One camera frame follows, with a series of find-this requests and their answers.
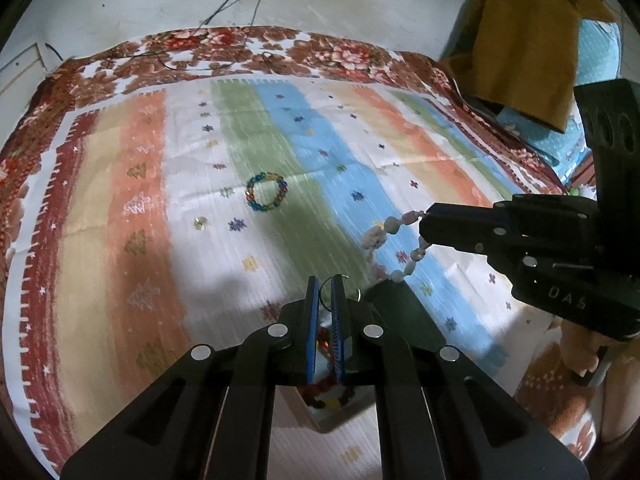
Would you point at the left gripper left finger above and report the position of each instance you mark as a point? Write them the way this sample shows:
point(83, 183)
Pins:
point(209, 415)

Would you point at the blue patterned blanket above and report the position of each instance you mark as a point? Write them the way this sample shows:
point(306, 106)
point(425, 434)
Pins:
point(599, 52)

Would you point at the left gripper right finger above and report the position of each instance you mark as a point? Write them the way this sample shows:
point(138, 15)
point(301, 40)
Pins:
point(439, 415)

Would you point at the striped colourful cloth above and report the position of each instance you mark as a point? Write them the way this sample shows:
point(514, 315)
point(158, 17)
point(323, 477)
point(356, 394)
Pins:
point(193, 212)

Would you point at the silver metal tin box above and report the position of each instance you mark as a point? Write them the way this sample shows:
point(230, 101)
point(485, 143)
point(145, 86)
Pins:
point(333, 397)

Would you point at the brown floral bedspread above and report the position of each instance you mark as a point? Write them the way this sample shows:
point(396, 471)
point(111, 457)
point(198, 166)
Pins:
point(517, 346)

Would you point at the right hand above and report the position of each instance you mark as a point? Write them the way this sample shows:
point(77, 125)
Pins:
point(579, 350)

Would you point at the white headboard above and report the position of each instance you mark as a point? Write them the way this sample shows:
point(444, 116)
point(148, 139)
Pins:
point(23, 71)

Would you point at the mustard brown hanging garment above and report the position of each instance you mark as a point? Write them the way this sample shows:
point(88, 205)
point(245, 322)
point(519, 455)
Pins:
point(523, 54)

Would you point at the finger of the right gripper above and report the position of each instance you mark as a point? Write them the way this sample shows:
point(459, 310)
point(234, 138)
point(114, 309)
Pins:
point(467, 236)
point(470, 212)

